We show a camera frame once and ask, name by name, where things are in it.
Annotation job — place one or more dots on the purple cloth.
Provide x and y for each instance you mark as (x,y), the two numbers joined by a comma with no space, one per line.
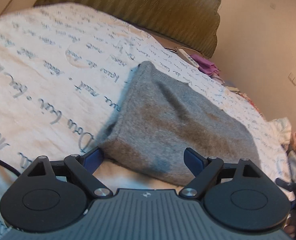
(205,66)

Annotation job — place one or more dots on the white crumpled garment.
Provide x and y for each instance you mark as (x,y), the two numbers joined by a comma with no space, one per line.
(282,130)

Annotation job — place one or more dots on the white script-print bedspread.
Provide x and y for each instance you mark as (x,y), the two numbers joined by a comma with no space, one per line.
(64,72)

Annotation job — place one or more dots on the white power strip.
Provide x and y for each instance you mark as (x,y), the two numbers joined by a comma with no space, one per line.
(186,57)

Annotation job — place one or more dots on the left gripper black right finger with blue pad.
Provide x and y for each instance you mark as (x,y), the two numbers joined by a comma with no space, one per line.
(205,170)

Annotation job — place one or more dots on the white wall light switch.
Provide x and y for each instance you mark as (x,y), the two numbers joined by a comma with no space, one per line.
(292,78)

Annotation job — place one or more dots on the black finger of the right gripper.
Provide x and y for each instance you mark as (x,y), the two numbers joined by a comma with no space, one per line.
(285,185)

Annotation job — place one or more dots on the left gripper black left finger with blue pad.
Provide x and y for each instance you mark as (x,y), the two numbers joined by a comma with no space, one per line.
(81,169)

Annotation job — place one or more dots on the olive upholstered headboard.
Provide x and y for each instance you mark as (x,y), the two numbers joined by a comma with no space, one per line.
(193,23)

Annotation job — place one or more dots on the grey and navy sweater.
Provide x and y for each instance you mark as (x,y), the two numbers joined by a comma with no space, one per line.
(160,117)

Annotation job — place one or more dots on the person's right hand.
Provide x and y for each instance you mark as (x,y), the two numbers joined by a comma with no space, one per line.
(294,228)

